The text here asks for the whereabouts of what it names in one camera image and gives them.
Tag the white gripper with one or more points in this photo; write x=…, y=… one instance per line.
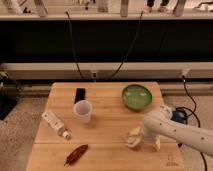
x=152, y=138

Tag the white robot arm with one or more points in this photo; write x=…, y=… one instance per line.
x=158, y=122

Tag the white ceramic cup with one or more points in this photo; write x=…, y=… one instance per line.
x=83, y=109

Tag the blue object on floor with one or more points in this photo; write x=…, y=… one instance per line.
x=179, y=116

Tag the green bowl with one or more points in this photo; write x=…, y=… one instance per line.
x=136, y=97

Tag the wooden table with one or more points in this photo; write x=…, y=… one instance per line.
x=105, y=135

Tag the black rectangular block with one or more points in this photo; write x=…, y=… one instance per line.
x=80, y=94

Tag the white tube bottle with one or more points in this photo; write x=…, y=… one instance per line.
x=56, y=124

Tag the dark machine at left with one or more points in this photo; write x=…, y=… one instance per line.
x=9, y=94

